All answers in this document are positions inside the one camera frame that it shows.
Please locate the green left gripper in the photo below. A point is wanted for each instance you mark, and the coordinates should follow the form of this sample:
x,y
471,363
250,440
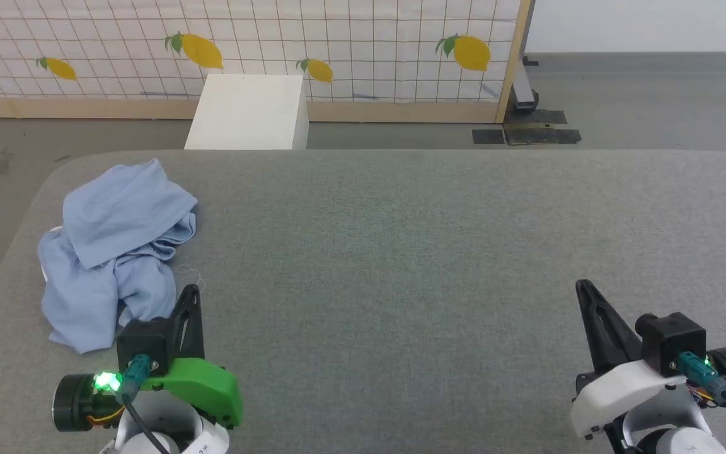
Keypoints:
x,y
202,388

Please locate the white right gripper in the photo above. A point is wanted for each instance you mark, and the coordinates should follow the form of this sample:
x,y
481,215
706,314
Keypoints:
x,y
628,391

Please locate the light blue polo shirt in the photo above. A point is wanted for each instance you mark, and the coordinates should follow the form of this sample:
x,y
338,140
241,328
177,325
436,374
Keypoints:
x,y
111,221

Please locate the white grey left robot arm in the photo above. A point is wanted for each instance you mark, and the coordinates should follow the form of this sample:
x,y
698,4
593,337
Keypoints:
x,y
167,422

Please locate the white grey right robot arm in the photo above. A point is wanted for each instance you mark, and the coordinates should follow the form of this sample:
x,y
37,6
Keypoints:
x,y
672,432

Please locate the thin white loose thread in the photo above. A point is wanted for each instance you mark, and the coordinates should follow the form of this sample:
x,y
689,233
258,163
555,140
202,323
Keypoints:
x,y
191,277

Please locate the white rectangular box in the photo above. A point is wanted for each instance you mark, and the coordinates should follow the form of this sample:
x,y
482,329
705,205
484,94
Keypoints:
x,y
246,113

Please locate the small black floor mat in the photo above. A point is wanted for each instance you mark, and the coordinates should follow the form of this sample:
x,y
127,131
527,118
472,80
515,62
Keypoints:
x,y
488,136

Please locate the lemon print partition screen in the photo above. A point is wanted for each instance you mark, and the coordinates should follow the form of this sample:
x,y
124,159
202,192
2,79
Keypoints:
x,y
243,38

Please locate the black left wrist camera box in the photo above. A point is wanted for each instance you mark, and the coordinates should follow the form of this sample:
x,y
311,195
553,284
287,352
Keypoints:
x,y
145,343

